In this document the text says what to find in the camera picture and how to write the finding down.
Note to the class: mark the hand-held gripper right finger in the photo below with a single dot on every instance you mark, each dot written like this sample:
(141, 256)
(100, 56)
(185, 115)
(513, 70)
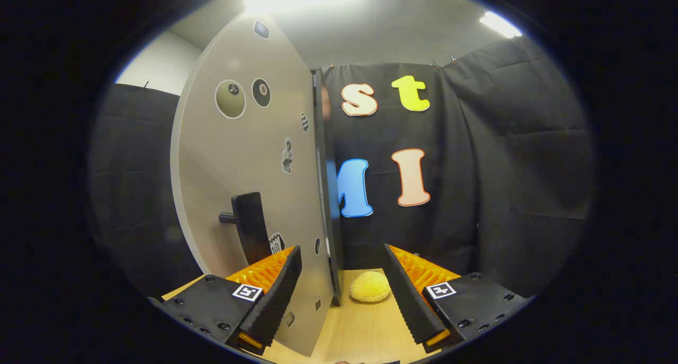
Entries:
(410, 300)

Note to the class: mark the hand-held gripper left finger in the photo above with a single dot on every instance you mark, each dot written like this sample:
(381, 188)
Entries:
(280, 300)

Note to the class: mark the dark grey shoe cabinet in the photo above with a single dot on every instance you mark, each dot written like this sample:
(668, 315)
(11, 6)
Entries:
(332, 237)

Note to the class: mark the light grey shoe cabinet door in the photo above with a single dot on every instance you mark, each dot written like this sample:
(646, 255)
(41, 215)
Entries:
(243, 157)

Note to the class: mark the yellow round plush toy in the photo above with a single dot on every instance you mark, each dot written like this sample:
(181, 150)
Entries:
(371, 287)

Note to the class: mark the black backdrop cloth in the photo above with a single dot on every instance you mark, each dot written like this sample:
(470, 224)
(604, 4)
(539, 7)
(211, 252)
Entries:
(503, 168)

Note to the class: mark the narrow ceiling light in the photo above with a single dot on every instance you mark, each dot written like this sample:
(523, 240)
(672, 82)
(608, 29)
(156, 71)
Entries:
(500, 25)

